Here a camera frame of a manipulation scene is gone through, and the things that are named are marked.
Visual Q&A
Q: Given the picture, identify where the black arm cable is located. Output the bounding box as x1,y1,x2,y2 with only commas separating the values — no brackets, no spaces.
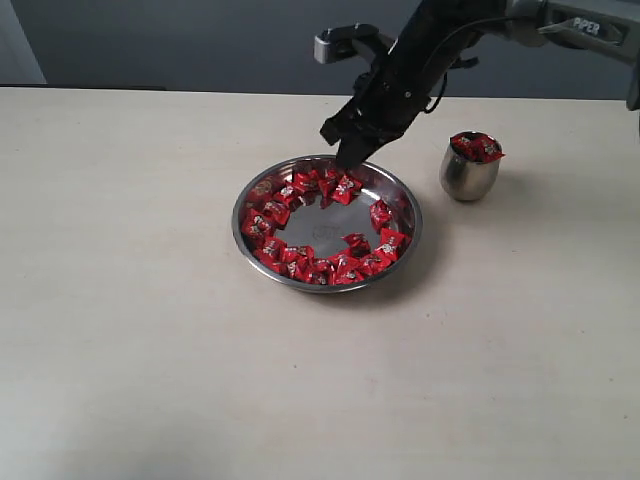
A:
422,17,521,116

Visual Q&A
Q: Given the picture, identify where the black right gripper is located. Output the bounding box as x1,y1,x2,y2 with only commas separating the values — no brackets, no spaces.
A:
320,1,505,170

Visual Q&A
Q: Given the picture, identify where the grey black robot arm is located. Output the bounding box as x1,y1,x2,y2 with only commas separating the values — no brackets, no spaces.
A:
314,0,639,168

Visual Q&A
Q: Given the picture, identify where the stainless steel cup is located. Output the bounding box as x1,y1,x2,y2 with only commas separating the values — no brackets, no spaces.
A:
439,131,504,202

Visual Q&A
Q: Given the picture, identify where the round stainless steel plate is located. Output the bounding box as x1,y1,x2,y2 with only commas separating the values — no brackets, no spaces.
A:
231,155,423,294

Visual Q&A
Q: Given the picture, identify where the red candy wrapper packet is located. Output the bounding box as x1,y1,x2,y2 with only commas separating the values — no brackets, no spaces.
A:
241,209,274,239
375,228,410,262
330,256,364,285

